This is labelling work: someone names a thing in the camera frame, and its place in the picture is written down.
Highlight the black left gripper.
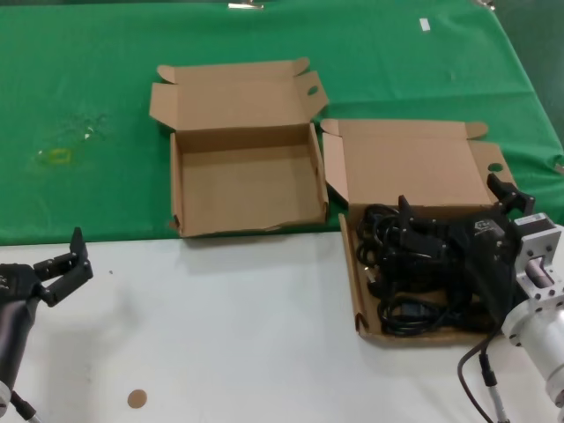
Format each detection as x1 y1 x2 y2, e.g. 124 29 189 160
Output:
0 226 94 383

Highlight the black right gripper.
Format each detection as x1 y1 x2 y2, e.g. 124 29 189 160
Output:
398 173 537 321

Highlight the open brown cardboard box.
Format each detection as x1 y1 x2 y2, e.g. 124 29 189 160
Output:
148 56 330 239
320 117 520 348

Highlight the green tablecloth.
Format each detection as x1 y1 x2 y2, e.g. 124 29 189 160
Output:
0 0 564 247

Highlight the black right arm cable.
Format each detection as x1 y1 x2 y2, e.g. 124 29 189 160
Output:
456 332 501 422

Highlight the left arm cable with connector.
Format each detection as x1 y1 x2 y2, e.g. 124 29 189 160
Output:
9 390 40 423

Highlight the right arm cable metal connector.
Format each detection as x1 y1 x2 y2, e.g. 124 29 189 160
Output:
479 351 504 423

